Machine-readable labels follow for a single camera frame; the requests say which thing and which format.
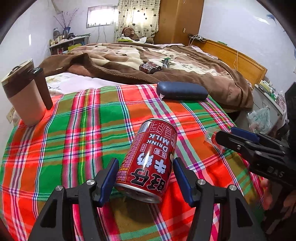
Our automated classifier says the clear plastic bag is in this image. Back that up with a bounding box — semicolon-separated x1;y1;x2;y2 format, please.
246;108;273;134

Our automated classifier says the cluttered shelf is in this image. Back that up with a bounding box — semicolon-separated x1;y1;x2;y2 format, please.
49;35;90;55

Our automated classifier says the white nightstand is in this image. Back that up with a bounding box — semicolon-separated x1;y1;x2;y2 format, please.
253;80;287;130

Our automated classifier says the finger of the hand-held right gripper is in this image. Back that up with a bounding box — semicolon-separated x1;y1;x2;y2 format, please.
215;130;285;163
231;127;287;151

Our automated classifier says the patterned curtain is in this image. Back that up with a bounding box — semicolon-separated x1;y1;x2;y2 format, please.
114;0;161;44

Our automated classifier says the wooden wardrobe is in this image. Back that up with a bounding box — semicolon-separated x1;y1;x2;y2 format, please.
154;0;204;45

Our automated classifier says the window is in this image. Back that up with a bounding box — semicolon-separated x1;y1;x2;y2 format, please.
86;5;119;29

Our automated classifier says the blue vase with branches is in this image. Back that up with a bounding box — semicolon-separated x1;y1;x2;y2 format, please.
54;8;79;37

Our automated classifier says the navy glasses case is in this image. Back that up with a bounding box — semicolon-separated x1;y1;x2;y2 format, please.
157;81;209;101

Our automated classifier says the beige wall socket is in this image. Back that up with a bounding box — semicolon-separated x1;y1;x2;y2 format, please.
6;108;16;124

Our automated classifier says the plaid cloth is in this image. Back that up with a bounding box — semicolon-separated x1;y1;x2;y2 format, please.
0;83;266;241

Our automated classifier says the red drink can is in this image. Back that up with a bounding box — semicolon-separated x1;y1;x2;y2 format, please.
115;118;178;204

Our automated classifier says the person's right hand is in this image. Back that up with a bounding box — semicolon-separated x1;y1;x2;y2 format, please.
261;179;276;210

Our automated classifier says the white floral bed sheet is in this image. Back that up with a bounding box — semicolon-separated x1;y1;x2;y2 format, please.
45;72;123;96

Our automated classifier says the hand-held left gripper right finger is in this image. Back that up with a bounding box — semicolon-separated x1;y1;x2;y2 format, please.
173;158;266;241

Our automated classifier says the brown teddy bear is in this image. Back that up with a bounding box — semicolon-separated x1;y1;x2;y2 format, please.
121;27;140;42

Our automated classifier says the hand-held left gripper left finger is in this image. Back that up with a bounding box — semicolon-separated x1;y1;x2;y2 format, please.
28;158;120;241

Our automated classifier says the brown glossy object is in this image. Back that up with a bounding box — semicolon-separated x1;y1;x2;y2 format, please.
139;61;162;74

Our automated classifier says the wooden headboard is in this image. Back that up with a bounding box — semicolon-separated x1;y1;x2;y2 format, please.
192;39;268;87

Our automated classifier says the brown patterned blanket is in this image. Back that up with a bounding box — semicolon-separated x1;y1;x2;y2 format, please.
40;42;254;112

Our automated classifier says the clear plastic wrapper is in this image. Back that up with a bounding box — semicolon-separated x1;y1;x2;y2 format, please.
203;128;230;151

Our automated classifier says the pink mug brown lid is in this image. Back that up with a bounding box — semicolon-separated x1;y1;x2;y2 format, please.
1;59;53;127

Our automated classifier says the power strip with cables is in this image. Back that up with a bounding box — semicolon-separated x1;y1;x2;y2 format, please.
188;34;207;42

